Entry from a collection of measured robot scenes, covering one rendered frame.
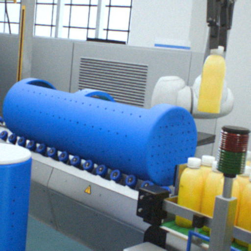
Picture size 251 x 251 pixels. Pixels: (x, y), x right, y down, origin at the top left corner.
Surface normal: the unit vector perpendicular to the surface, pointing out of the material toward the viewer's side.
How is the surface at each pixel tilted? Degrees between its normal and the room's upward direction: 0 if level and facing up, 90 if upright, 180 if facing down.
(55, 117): 79
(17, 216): 90
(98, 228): 109
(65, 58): 90
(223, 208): 90
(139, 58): 90
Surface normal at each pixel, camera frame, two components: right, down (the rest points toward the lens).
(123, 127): -0.60, -0.35
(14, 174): 0.77, 0.18
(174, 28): -0.59, 0.07
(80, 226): -0.68, 0.37
